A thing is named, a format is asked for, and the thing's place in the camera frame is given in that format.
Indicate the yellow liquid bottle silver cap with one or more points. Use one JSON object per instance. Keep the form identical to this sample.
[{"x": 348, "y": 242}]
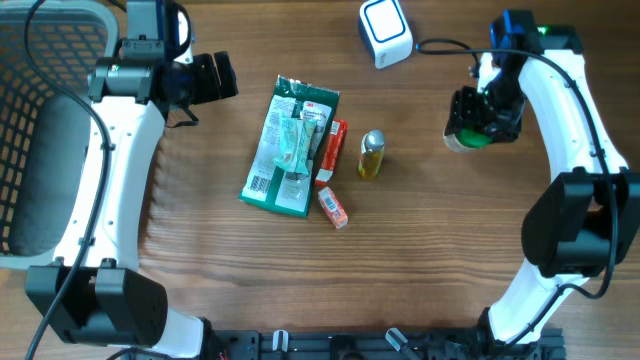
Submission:
[{"x": 371, "y": 154}]

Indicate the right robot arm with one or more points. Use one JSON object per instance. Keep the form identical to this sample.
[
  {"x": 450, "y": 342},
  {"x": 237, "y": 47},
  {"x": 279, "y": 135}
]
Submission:
[{"x": 582, "y": 226}]

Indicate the red snack packet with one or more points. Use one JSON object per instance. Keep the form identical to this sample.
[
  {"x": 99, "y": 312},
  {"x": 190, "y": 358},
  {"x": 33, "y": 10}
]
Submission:
[{"x": 337, "y": 136}]

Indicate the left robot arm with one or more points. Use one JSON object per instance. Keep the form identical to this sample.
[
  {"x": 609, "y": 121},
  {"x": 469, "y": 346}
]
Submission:
[{"x": 92, "y": 292}]

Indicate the grey plastic mesh basket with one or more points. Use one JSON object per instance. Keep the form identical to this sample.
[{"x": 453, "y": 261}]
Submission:
[{"x": 45, "y": 134}]

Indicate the green lid white jar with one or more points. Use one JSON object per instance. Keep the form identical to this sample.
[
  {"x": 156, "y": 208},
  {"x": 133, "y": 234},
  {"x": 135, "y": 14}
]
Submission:
[{"x": 465, "y": 141}]

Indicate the white barcode scanner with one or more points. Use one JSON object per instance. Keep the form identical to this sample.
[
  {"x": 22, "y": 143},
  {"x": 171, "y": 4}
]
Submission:
[{"x": 385, "y": 32}]

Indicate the light teal small packet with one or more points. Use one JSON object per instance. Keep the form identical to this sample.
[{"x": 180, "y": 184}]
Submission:
[{"x": 294, "y": 144}]

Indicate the pink tissue pack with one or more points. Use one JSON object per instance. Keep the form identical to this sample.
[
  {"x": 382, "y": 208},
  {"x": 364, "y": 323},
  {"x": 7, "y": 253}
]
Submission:
[{"x": 332, "y": 208}]

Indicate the green 3M gloves package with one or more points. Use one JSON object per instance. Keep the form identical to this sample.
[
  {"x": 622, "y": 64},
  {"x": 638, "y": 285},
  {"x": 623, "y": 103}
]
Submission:
[{"x": 268, "y": 186}]

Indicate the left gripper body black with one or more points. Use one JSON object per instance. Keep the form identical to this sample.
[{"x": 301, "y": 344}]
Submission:
[{"x": 206, "y": 84}]

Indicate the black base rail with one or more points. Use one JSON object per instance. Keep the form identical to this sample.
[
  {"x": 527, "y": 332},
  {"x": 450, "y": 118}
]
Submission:
[{"x": 457, "y": 343}]

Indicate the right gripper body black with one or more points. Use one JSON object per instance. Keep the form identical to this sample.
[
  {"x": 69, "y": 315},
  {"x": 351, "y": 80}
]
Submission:
[{"x": 492, "y": 111}]

